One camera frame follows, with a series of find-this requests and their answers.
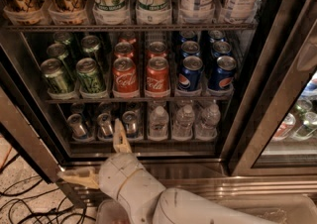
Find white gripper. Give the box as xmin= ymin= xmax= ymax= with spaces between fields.
xmin=57 ymin=119 xmax=145 ymax=201

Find green can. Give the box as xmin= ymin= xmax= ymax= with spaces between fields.
xmin=81 ymin=35 xmax=102 ymax=64
xmin=76 ymin=57 xmax=106 ymax=93
xmin=41 ymin=58 xmax=74 ymax=94
xmin=46 ymin=43 xmax=77 ymax=80
xmin=53 ymin=32 xmax=76 ymax=52

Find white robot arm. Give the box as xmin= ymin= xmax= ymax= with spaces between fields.
xmin=58 ymin=120 xmax=274 ymax=224

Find middle silver slim can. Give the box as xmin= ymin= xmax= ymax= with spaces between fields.
xmin=97 ymin=113 xmax=113 ymax=139

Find silver slim can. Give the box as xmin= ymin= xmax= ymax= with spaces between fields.
xmin=97 ymin=113 xmax=113 ymax=139
xmin=67 ymin=114 xmax=88 ymax=139
xmin=122 ymin=111 xmax=139 ymax=138

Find left silver slim can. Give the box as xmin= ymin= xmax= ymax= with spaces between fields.
xmin=67 ymin=114 xmax=88 ymax=139

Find right silver slim can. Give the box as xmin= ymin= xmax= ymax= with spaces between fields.
xmin=122 ymin=111 xmax=139 ymax=138

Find front left coca-cola can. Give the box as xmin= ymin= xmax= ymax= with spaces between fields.
xmin=112 ymin=57 xmax=138 ymax=93

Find coca-cola can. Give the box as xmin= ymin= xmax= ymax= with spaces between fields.
xmin=147 ymin=41 xmax=167 ymax=58
xmin=146 ymin=56 xmax=169 ymax=92
xmin=114 ymin=42 xmax=135 ymax=59
xmin=119 ymin=32 xmax=137 ymax=45
xmin=112 ymin=57 xmax=138 ymax=93

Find front right coca-cola can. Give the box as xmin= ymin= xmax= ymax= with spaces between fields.
xmin=146 ymin=56 xmax=169 ymax=92

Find open fridge door left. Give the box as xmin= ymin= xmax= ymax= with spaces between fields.
xmin=0 ymin=86 xmax=64 ymax=182

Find middle left coca-cola can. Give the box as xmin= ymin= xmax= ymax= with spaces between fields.
xmin=114 ymin=42 xmax=135 ymax=59

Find front left pepsi can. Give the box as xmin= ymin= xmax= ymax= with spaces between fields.
xmin=177 ymin=56 xmax=203 ymax=91

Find pepsi can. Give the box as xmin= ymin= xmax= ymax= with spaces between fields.
xmin=180 ymin=41 xmax=200 ymax=58
xmin=177 ymin=56 xmax=203 ymax=91
xmin=208 ymin=30 xmax=226 ymax=43
xmin=177 ymin=30 xmax=198 ymax=44
xmin=212 ymin=41 xmax=232 ymax=57
xmin=208 ymin=56 xmax=237 ymax=90

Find middle right coca-cola can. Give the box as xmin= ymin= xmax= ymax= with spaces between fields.
xmin=147 ymin=41 xmax=167 ymax=58

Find back left coca-cola can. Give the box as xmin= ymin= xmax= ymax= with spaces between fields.
xmin=119 ymin=32 xmax=137 ymax=45

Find steel fridge cabinet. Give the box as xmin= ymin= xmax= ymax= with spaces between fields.
xmin=1 ymin=0 xmax=316 ymax=199

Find middle left pepsi can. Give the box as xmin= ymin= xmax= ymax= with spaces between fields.
xmin=180 ymin=41 xmax=200 ymax=58

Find front right pepsi can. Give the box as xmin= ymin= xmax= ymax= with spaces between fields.
xmin=208 ymin=56 xmax=237 ymax=90

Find back left pepsi can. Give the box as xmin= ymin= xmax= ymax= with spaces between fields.
xmin=177 ymin=30 xmax=198 ymax=44

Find middle right pepsi can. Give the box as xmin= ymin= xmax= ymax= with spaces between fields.
xmin=212 ymin=41 xmax=232 ymax=57

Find back right pepsi can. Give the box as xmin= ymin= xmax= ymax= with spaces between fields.
xmin=208 ymin=30 xmax=226 ymax=43

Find glass fridge door right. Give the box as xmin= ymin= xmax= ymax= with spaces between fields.
xmin=229 ymin=0 xmax=317 ymax=175

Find left clear plastic bin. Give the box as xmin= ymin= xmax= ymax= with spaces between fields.
xmin=95 ymin=200 xmax=130 ymax=224

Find clear plastic bin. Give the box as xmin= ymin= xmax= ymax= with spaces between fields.
xmin=95 ymin=200 xmax=130 ymax=224
xmin=218 ymin=195 xmax=317 ymax=224

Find left water bottle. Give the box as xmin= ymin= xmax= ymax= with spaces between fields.
xmin=149 ymin=106 xmax=169 ymax=138

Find water bottle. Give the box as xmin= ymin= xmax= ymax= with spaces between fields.
xmin=195 ymin=103 xmax=221 ymax=141
xmin=172 ymin=105 xmax=195 ymax=141
xmin=149 ymin=106 xmax=169 ymax=138

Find middle water bottle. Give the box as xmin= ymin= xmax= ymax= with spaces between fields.
xmin=172 ymin=105 xmax=195 ymax=141

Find right water bottle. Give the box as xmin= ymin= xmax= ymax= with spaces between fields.
xmin=195 ymin=103 xmax=221 ymax=141

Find right clear plastic bin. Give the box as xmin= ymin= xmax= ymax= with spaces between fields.
xmin=218 ymin=195 xmax=317 ymax=224

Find black floor cables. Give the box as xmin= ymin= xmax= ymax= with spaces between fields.
xmin=0 ymin=153 xmax=97 ymax=224

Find top wire shelf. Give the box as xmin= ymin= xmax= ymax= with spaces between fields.
xmin=1 ymin=23 xmax=258 ymax=32

